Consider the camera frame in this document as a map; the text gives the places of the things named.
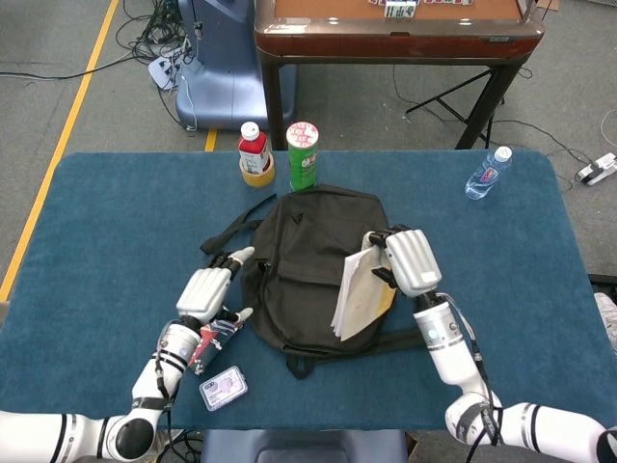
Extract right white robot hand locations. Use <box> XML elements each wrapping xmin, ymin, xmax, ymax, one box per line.
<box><xmin>362</xmin><ymin>225</ymin><xmax>443</xmax><ymax>298</ymax></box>

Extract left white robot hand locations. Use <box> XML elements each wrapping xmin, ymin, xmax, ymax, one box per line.
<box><xmin>175</xmin><ymin>246</ymin><xmax>255</xmax><ymax>325</ymax></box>

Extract white booklet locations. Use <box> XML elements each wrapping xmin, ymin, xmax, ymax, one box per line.
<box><xmin>330</xmin><ymin>240</ymin><xmax>399</xmax><ymax>342</ymax></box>

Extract black backpack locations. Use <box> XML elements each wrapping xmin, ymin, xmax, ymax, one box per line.
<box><xmin>200</xmin><ymin>184</ymin><xmax>428</xmax><ymax>381</ymax></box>

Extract red black patterned book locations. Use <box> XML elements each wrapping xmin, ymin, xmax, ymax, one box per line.
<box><xmin>186</xmin><ymin>315</ymin><xmax>245</xmax><ymax>377</ymax></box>

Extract white plastic case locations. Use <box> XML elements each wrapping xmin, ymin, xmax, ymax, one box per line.
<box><xmin>199</xmin><ymin>365</ymin><xmax>250</xmax><ymax>413</ymax></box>

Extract clear water bottle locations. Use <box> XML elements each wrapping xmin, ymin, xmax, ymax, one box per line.
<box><xmin>464</xmin><ymin>146</ymin><xmax>514</xmax><ymax>202</ymax></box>

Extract blue table cloth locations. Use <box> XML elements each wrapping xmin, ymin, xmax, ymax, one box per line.
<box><xmin>0</xmin><ymin>150</ymin><xmax>606</xmax><ymax>431</ymax></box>

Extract yellow tape roll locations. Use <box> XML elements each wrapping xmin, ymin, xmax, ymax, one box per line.
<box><xmin>239</xmin><ymin>152</ymin><xmax>277</xmax><ymax>188</ymax></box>

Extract green chips can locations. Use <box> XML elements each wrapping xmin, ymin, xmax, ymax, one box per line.
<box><xmin>285</xmin><ymin>121</ymin><xmax>320</xmax><ymax>193</ymax></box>

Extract red juice bottle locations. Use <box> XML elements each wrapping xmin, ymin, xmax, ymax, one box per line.
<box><xmin>237</xmin><ymin>121</ymin><xmax>272</xmax><ymax>176</ymax></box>

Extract grey blue robot torso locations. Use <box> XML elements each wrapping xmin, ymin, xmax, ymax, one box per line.
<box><xmin>200</xmin><ymin>428</ymin><xmax>411</xmax><ymax>463</ymax></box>

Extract white shoe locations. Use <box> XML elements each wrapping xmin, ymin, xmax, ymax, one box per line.
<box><xmin>593</xmin><ymin>291</ymin><xmax>617</xmax><ymax>351</ymax></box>

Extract white power strip black plug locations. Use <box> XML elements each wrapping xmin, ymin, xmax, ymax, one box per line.
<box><xmin>576</xmin><ymin>152</ymin><xmax>617</xmax><ymax>187</ymax></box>

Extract brown mahjong table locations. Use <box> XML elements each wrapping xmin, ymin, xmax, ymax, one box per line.
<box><xmin>254</xmin><ymin>0</ymin><xmax>546</xmax><ymax>150</ymax></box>

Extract white power strip with plugs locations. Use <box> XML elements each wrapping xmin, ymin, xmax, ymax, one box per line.
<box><xmin>147</xmin><ymin>45</ymin><xmax>194</xmax><ymax>91</ymax></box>

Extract blue machine base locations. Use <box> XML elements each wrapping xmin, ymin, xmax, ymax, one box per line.
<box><xmin>174</xmin><ymin>0</ymin><xmax>298</xmax><ymax>131</ymax></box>

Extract green white mahjong tiles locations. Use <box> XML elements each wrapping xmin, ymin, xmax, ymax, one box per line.
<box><xmin>384</xmin><ymin>0</ymin><xmax>416</xmax><ymax>20</ymax></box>

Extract brown cardboard piece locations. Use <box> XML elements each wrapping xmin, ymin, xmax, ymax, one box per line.
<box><xmin>523</xmin><ymin>0</ymin><xmax>563</xmax><ymax>20</ymax></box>

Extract black cable bundle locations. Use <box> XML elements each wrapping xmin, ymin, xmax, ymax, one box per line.
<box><xmin>120</xmin><ymin>0</ymin><xmax>194</xmax><ymax>64</ymax></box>

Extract long black floor cable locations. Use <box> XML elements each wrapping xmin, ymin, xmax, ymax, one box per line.
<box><xmin>0</xmin><ymin>47</ymin><xmax>150</xmax><ymax>82</ymax></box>

